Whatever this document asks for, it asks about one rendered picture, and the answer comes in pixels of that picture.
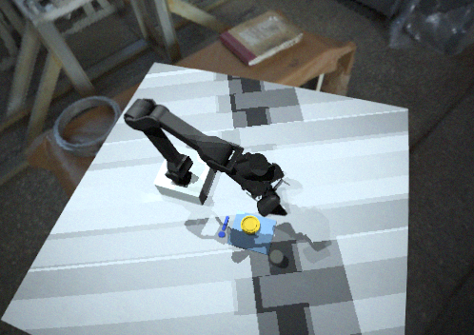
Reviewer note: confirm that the light blue flat square mat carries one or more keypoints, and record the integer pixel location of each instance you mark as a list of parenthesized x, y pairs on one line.
[(260, 241)]

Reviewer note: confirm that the yellow plate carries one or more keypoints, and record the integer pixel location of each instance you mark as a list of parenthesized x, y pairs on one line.
[(250, 225)]

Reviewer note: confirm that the grey cylinder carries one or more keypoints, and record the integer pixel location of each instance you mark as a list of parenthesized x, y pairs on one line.
[(276, 257)]

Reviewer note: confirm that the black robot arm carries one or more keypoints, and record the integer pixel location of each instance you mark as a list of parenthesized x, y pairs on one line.
[(151, 118)]

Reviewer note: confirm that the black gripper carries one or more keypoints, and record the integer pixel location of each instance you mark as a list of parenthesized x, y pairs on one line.
[(270, 201)]

